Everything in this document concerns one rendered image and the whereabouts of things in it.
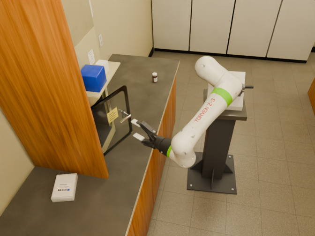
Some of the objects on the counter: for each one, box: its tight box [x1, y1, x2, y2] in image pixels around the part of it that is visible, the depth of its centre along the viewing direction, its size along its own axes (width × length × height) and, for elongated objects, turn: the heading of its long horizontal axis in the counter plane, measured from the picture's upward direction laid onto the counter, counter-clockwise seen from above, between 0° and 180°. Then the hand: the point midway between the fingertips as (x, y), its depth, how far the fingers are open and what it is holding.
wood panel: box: [0, 0, 109, 179], centre depth 114 cm, size 49×3×140 cm, turn 79°
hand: (135, 129), depth 151 cm, fingers open, 11 cm apart
